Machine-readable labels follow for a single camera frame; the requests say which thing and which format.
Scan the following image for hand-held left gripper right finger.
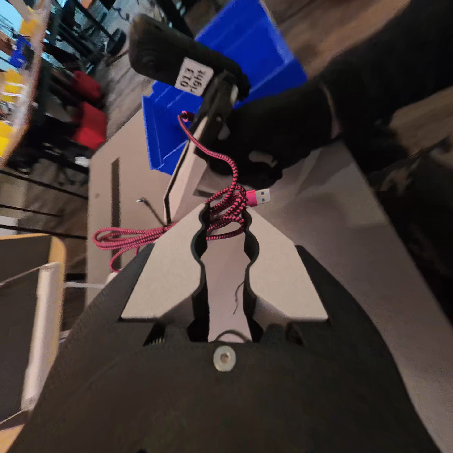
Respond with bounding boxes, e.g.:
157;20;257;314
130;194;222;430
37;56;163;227
242;207;330;340

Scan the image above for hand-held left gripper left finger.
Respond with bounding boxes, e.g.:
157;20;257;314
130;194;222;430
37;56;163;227
120;202;212;342

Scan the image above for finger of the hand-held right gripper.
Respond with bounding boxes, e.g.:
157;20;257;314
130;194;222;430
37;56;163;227
163;115;214;225

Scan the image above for black usb-c cable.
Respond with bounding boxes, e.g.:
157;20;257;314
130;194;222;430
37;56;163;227
135;197;168;227

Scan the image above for pink braided usb-c cable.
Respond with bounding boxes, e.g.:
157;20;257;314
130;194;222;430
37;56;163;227
93;111;272;274

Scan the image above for person's right forearm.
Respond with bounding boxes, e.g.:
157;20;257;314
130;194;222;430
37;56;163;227
319;0;453;165

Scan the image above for person's right hand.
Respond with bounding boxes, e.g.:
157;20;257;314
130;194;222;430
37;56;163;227
208;81;341;189

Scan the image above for black thread scrap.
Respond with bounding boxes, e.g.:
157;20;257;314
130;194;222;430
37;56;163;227
232;281;245;315

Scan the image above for red plastic bin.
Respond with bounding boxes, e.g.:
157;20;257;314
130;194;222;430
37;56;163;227
71;71;104;104
72;103;107;150

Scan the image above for wooden workbench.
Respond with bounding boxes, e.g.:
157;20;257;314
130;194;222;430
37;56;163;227
0;0;54;168

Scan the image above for small blue plastic bin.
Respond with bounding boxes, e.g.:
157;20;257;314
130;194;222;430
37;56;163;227
10;37;32;68

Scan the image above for camouflage trousers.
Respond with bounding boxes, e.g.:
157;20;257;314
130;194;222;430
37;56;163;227
368;138;453;354

